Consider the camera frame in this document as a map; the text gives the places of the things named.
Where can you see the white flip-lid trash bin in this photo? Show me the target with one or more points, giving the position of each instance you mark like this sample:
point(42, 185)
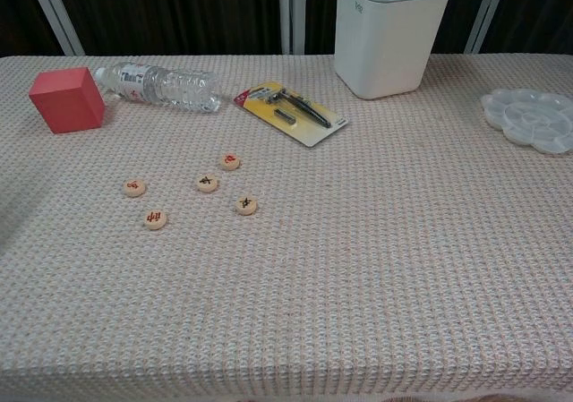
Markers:
point(385, 53)

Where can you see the grey aluminium frame post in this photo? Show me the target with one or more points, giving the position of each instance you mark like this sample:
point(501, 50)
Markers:
point(291, 12)
point(53, 12)
point(488, 12)

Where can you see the red cube box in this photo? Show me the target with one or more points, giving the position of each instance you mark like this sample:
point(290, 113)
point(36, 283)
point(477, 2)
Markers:
point(67, 106)

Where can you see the clear plastic water bottle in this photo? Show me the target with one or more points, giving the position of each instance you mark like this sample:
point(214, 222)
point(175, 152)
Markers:
point(170, 88)

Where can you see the razor on yellow blister card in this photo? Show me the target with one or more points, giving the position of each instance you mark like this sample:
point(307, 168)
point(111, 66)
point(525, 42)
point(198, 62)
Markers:
point(304, 131)

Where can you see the beige woven tablecloth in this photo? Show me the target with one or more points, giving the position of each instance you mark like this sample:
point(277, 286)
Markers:
point(313, 263)

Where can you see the clear flower-shaped paint palette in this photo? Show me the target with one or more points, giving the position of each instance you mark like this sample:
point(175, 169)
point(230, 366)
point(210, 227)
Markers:
point(528, 120)

